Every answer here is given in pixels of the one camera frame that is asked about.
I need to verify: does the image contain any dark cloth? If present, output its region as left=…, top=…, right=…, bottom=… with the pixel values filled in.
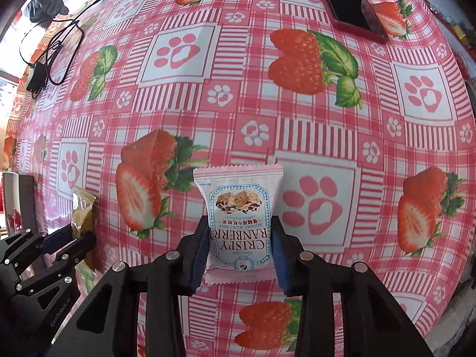
left=28, top=0, right=71, bottom=24

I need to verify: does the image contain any white box with grey rim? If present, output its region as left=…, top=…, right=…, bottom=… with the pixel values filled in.
left=2, top=171, right=40, bottom=239

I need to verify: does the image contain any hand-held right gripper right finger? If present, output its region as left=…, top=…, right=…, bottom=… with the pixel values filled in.
left=271, top=216, right=434, bottom=357

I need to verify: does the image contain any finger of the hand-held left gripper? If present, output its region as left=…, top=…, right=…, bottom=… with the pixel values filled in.
left=15, top=233, right=98, bottom=306
left=0, top=230, right=75, bottom=272

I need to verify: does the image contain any black power adapter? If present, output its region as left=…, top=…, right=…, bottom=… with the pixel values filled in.
left=26, top=61, right=47, bottom=93

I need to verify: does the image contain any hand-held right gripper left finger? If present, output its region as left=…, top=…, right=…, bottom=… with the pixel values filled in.
left=67, top=216, right=211, bottom=357

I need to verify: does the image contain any strawberry print tablecloth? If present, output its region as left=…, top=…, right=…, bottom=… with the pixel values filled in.
left=0, top=0, right=476, bottom=357

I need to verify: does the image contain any gold snack packet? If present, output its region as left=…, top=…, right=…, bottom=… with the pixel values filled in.
left=72, top=185, right=98, bottom=268

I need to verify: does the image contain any black smartphone red case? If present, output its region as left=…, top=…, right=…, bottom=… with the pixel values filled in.
left=310, top=0, right=389, bottom=43

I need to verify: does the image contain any black cable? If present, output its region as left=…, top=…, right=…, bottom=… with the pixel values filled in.
left=20, top=0, right=108, bottom=99

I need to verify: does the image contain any white pink-edged snack packet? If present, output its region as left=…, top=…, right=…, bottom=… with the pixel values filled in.
left=193, top=164, right=284, bottom=287

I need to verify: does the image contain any red patterned snack packet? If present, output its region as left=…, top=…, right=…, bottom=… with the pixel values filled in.
left=7, top=210, right=24, bottom=232

